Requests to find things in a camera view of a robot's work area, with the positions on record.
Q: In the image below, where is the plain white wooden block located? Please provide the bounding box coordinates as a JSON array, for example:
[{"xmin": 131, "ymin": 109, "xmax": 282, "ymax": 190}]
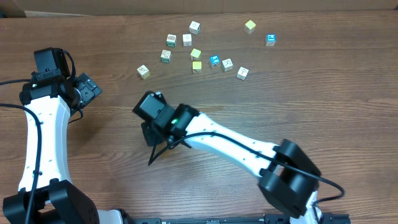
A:
[{"xmin": 221, "ymin": 58, "xmax": 233, "ymax": 72}]

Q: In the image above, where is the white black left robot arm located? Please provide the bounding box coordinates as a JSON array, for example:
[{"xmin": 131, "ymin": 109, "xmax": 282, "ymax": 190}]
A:
[{"xmin": 2, "ymin": 72, "xmax": 129, "ymax": 223}]

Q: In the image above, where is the yellow S wooden block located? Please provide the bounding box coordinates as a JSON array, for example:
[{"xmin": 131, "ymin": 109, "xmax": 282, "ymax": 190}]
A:
[{"xmin": 137, "ymin": 65, "xmax": 150, "ymax": 80}]

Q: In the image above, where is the green framed wooden block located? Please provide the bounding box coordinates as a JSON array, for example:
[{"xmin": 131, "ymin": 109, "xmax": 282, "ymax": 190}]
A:
[{"xmin": 160, "ymin": 50, "xmax": 172, "ymax": 63}]

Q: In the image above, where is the yellow top wooden block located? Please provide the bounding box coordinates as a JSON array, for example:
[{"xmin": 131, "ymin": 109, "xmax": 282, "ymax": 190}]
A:
[{"xmin": 192, "ymin": 61, "xmax": 202, "ymax": 73}]

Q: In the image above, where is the pale yellow top block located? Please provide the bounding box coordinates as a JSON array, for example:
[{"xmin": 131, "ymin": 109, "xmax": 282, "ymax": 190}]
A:
[{"xmin": 190, "ymin": 49, "xmax": 201, "ymax": 61}]

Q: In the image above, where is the green B wooden block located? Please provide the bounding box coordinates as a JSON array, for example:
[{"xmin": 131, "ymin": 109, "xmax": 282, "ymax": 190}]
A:
[{"xmin": 166, "ymin": 34, "xmax": 177, "ymax": 47}]

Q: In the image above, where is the blue top wooden block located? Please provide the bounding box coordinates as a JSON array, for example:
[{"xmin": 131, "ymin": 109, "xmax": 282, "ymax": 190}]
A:
[{"xmin": 209, "ymin": 55, "xmax": 220, "ymax": 68}]

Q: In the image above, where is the dark red wooden block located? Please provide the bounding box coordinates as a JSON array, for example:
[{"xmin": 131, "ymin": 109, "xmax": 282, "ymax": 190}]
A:
[{"xmin": 182, "ymin": 34, "xmax": 192, "ymax": 47}]

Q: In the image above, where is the blue T wooden block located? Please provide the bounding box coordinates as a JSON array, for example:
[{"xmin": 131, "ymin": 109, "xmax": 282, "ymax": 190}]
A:
[{"xmin": 237, "ymin": 67, "xmax": 249, "ymax": 80}]

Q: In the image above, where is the teal J wooden block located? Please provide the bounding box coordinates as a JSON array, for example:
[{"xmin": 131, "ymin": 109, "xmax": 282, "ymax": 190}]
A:
[{"xmin": 189, "ymin": 21, "xmax": 200, "ymax": 35}]

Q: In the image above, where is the far yellow wooden block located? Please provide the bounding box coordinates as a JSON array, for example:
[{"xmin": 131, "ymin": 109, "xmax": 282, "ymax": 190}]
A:
[{"xmin": 244, "ymin": 20, "xmax": 256, "ymax": 34}]

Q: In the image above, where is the far blue wooden block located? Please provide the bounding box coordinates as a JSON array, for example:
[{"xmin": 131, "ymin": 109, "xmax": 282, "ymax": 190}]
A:
[{"xmin": 265, "ymin": 34, "xmax": 276, "ymax": 47}]

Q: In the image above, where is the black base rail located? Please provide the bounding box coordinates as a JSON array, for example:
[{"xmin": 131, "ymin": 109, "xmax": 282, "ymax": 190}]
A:
[{"xmin": 129, "ymin": 213, "xmax": 351, "ymax": 224}]

